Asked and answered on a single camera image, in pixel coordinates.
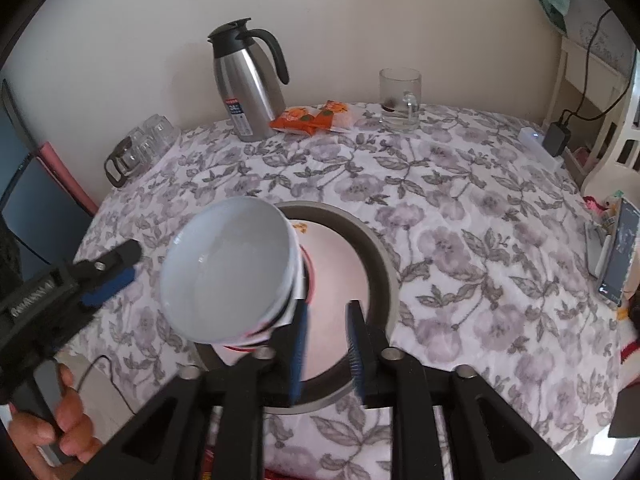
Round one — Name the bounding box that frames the pink board by wall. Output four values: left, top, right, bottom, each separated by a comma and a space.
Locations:
38, 142, 99, 216

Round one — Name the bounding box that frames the teal cloth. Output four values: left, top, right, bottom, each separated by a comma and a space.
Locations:
538, 0, 570, 35

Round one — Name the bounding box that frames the small white bowl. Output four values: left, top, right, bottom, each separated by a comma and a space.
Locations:
265, 220, 304, 330

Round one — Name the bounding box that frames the light blue ceramic bowl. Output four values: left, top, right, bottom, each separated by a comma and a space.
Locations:
160, 196, 293, 344

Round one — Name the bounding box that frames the white power strip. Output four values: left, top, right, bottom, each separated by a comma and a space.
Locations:
518, 127, 564, 172

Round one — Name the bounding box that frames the stainless steel thermos jug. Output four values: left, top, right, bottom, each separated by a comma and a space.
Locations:
208, 18, 290, 142

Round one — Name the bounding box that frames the white phone stand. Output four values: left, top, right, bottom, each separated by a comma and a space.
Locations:
585, 223, 612, 278

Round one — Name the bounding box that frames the white lattice plastic shelf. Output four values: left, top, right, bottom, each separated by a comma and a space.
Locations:
580, 51, 639, 207

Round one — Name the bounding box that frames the black charger cable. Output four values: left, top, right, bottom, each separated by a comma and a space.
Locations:
560, 6, 639, 126

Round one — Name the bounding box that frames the orange snack packet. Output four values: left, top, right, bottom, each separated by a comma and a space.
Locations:
269, 100, 366, 136

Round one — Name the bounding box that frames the grey printed bag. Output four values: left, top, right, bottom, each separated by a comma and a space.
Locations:
564, 0, 636, 76

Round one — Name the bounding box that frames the stainless steel round pan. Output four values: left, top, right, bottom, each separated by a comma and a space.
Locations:
192, 202, 398, 415

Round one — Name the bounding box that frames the person's left hand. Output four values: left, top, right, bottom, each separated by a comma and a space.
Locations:
8, 364, 103, 480

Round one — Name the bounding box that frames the black power adapter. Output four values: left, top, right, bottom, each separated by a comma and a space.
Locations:
542, 120, 572, 157

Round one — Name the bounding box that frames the clear glass mug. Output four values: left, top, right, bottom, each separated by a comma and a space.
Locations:
380, 67, 422, 131

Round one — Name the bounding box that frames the grey floral tablecloth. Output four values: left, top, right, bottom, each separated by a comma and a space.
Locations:
70, 105, 620, 453

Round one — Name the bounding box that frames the smartphone with dark screen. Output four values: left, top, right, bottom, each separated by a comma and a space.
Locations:
598, 198, 639, 307

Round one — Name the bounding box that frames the white bowl with red rim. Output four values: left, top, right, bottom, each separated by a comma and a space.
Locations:
220, 219, 314, 352

